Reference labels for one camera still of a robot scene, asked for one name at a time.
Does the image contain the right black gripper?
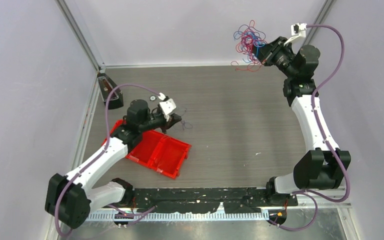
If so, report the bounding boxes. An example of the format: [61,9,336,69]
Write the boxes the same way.
[249,36,298,79]

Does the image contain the black wedge stand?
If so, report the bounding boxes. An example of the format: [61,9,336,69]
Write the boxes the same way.
[96,73,124,110]

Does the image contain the red three-compartment bin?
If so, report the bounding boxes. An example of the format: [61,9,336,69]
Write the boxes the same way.
[109,119,192,179]

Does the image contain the small silver gear right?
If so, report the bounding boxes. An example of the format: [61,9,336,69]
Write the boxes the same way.
[149,95,157,101]

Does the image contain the red blue cables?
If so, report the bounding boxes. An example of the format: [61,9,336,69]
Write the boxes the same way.
[230,19,268,72]

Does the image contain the dark purple thin cable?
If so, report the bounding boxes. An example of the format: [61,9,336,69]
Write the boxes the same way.
[173,107,194,131]

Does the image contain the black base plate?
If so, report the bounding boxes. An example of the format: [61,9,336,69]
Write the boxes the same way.
[113,187,298,214]

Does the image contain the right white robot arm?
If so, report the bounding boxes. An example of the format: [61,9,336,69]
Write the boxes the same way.
[252,37,351,205]

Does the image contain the slotted cable duct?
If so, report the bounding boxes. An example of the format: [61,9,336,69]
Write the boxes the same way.
[85,209,269,222]

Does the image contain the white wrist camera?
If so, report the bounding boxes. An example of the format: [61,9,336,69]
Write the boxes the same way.
[283,23,307,46]
[158,92,177,122]

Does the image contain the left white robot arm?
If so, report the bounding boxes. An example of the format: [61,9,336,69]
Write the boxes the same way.
[44,97,182,229]

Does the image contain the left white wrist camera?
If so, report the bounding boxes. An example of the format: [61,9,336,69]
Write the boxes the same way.
[158,92,177,122]

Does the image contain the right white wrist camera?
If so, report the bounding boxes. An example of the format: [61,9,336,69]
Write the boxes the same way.
[283,23,307,46]

